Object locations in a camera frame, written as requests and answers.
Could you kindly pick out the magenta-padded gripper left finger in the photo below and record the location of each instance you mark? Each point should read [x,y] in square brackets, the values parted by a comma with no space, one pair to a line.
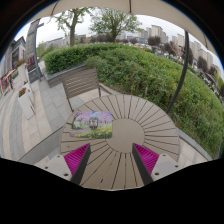
[58,165]

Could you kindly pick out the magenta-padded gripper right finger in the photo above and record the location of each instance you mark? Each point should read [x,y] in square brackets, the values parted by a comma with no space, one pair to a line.
[165,165]

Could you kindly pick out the floral print mouse pad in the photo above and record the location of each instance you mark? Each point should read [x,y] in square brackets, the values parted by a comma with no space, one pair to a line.
[105,128]

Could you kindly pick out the white flower planter box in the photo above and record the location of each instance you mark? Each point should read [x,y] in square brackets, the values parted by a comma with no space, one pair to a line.
[22,71]
[25,103]

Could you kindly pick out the grey slatted outdoor chair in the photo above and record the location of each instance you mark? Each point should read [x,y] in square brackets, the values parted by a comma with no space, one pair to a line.
[80,83]

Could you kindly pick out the green hedge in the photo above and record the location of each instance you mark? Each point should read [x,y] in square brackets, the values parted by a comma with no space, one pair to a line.
[140,73]

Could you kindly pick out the dark curved umbrella pole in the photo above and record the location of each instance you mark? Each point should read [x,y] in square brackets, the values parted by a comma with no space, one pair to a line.
[182,70]

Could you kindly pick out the distant apartment buildings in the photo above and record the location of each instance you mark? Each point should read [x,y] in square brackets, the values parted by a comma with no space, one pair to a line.
[196,53]

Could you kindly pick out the dark shopfront building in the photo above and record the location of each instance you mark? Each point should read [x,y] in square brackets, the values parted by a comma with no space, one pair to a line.
[13,56]

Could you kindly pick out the tall dark sign pillar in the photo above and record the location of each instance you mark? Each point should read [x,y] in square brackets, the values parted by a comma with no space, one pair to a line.
[31,46]

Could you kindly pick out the slim sparse-leafed tree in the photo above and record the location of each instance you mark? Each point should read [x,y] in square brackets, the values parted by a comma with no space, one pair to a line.
[72,33]

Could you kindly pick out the round leafy tree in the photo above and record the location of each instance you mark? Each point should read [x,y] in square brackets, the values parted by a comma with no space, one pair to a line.
[113,21]

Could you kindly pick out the beige patio umbrella canopy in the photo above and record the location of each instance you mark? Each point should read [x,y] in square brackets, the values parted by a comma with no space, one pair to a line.
[100,6]

